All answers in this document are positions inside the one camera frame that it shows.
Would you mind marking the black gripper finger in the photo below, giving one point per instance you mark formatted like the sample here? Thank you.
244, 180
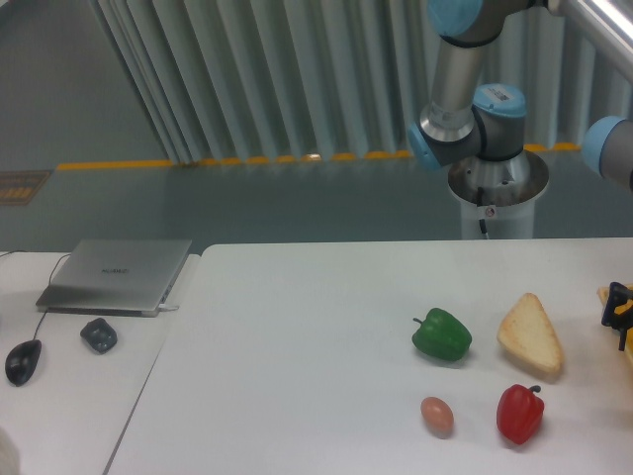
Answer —
618, 295

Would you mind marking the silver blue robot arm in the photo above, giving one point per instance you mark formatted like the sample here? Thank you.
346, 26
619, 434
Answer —
464, 121

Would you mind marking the red bell pepper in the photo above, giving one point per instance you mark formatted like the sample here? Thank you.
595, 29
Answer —
519, 413

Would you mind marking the green bell pepper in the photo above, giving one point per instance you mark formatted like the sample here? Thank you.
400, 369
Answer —
441, 335

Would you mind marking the yellow wicker basket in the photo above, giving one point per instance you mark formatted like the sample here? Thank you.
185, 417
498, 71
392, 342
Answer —
602, 296

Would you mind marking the toast bread slice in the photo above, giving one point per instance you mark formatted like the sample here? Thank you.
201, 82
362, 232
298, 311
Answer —
527, 334

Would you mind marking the brown egg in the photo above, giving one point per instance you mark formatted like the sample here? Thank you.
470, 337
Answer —
437, 415

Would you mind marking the white pleated curtain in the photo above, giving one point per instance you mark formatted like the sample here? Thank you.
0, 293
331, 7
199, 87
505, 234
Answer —
251, 79

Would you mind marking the silver closed laptop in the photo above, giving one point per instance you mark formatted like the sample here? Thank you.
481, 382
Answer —
118, 277

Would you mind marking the black plastic clip object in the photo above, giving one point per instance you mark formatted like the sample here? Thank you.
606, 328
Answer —
100, 336

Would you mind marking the black computer mouse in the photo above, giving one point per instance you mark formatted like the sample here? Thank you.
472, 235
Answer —
22, 361

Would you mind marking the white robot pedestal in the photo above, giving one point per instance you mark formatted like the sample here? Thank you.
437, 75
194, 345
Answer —
497, 199

